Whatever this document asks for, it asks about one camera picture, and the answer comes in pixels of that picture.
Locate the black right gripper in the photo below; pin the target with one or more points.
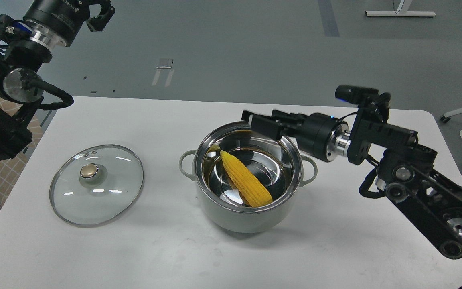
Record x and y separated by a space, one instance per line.
322 136

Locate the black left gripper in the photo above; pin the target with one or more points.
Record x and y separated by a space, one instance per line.
65 17

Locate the yellow corn cob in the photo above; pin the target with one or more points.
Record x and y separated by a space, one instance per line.
250 188

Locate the glass pot lid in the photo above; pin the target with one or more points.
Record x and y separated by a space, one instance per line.
96 185

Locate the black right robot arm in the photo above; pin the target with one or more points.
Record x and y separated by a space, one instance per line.
403 169

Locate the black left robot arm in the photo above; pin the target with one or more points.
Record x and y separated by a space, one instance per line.
26 44

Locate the grey stainless steel pot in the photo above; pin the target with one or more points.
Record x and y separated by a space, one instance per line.
277 164

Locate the white desk leg base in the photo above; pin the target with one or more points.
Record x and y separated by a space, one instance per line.
401 11

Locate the white wheeled stand leg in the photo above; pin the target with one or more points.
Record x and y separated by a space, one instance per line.
444 118

